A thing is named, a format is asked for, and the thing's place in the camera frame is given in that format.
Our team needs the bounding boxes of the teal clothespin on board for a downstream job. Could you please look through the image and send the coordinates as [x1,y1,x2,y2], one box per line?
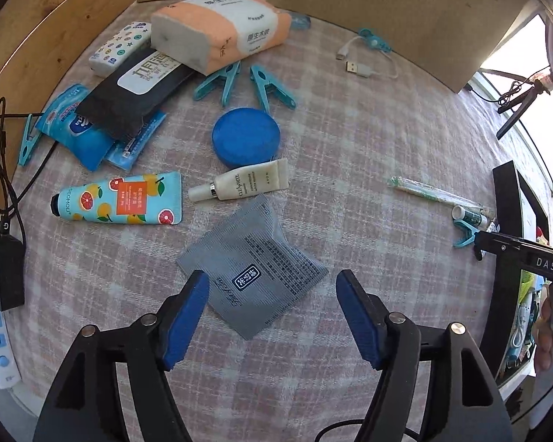
[18,113,42,166]

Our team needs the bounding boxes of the teal cable clip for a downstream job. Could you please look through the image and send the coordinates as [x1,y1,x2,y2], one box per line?
[358,28,393,54]

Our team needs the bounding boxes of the teal clothespin near organizer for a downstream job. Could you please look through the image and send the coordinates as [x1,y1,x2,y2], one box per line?
[452,220,480,249]

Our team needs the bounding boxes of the black tripod stand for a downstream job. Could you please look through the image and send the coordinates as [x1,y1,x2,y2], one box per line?
[464,66,553,141]

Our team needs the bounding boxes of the person's hand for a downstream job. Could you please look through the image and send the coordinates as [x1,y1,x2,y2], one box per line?
[532,286,553,374]

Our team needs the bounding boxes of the black power cable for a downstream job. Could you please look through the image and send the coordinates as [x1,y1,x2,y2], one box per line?
[0,96,61,250]

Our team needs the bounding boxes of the white USB cable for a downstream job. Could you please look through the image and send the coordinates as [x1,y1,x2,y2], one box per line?
[335,36,400,80]

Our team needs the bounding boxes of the wrapped green chopsticks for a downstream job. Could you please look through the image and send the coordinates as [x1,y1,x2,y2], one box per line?
[389,176,495,218]

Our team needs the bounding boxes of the black desktop organizer box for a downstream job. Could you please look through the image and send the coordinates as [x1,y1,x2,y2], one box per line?
[478,159,553,424]

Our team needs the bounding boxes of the blue clip near board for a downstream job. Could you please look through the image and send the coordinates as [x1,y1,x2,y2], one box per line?
[289,11,312,30]

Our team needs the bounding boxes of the green white lip balm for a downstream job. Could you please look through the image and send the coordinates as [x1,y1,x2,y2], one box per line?
[452,206,491,231]

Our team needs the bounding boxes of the small white cream tube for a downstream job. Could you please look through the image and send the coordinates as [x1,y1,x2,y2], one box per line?
[188,159,289,203]

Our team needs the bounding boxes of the teal clothespin right of pair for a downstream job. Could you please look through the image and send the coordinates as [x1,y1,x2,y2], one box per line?
[250,65,296,114]

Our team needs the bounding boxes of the fruit print hand cream tube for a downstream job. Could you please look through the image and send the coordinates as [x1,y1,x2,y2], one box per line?
[51,172,182,225]

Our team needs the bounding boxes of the small blue wipes packet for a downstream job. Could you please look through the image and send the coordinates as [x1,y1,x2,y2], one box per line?
[105,111,167,172]

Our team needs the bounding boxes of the blue wet wipes pack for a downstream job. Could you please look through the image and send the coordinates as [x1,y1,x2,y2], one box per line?
[36,84,115,172]

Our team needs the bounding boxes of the teal clothespin left of pair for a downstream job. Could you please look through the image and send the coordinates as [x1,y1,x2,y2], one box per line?
[194,61,240,108]

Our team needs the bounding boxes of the grey foil sachet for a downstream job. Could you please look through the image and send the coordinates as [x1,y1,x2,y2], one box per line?
[177,194,328,340]

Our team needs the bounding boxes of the orange white tissue pack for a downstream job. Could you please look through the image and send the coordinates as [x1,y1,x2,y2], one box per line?
[150,0,292,76]

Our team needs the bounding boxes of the black wet wipes pack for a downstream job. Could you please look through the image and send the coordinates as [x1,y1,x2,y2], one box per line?
[76,47,196,143]

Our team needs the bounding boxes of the wooden board left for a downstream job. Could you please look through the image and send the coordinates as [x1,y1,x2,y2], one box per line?
[0,0,140,213]

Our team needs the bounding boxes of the black charger adapter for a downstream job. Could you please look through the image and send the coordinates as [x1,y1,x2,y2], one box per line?
[0,234,25,311]

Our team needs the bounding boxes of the white patterned tissue pack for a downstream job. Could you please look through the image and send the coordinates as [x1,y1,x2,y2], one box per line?
[88,21,152,78]

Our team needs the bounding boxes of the pink plaid tablecloth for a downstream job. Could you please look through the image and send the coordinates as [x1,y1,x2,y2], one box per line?
[7,20,536,441]

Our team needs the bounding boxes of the teal clothespin of pair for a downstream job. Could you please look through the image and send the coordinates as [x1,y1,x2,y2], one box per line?
[194,61,240,108]
[250,65,296,114]

